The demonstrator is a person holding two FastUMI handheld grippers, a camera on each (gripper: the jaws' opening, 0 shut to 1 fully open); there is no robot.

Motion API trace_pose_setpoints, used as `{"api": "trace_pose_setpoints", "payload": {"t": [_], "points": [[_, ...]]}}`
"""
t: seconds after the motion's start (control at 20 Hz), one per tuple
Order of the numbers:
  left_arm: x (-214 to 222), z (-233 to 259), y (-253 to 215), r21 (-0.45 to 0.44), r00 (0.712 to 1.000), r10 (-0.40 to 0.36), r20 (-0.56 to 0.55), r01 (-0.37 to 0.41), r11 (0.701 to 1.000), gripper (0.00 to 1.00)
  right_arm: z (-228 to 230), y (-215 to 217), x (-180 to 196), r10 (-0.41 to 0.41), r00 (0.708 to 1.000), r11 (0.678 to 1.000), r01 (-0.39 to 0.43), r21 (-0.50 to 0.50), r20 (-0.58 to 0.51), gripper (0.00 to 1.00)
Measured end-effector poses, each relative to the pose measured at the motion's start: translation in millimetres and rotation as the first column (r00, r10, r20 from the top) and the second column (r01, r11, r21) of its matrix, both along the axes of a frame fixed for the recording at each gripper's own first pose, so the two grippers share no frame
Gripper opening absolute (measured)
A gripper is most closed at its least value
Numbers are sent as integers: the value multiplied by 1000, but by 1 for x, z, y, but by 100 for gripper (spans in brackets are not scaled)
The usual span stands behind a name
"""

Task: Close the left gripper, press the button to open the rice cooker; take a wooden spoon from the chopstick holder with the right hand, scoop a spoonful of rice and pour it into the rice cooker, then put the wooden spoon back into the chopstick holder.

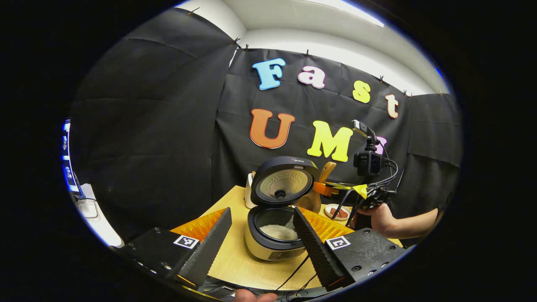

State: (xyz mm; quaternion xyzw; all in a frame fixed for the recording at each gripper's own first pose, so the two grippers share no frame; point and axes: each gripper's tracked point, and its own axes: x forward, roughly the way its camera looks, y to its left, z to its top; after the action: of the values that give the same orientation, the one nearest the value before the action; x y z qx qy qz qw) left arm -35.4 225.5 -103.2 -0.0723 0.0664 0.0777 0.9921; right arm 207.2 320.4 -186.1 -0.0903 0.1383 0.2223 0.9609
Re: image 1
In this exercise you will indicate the black and silver rice cooker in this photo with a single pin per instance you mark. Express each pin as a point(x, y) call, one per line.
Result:
point(260, 247)

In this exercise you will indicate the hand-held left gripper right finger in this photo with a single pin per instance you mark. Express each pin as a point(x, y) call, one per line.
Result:
point(319, 251)

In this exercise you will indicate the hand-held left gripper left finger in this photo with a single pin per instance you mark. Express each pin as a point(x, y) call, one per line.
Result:
point(207, 251)

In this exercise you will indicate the wooden spoon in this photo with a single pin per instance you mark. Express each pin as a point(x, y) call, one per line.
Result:
point(311, 201)

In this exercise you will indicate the white rice pile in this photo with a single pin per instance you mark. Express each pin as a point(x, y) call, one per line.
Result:
point(277, 231)

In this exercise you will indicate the white round plate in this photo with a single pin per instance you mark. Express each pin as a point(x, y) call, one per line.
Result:
point(331, 217)

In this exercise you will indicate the black backdrop cloth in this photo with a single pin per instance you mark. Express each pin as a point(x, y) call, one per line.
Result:
point(168, 126)

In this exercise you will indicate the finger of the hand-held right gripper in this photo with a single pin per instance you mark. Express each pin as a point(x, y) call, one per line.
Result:
point(325, 189)

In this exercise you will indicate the brown meat piece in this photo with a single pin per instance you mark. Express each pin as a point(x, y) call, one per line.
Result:
point(334, 211)
point(342, 214)

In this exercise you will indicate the white toaster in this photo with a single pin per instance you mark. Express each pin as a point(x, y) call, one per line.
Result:
point(249, 193)

